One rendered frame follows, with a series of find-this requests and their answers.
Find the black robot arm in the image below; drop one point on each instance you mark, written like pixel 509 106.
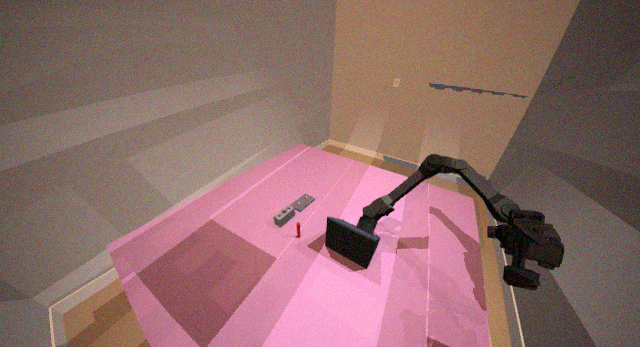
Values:
pixel 549 256

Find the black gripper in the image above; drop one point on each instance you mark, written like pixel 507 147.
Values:
pixel 521 241

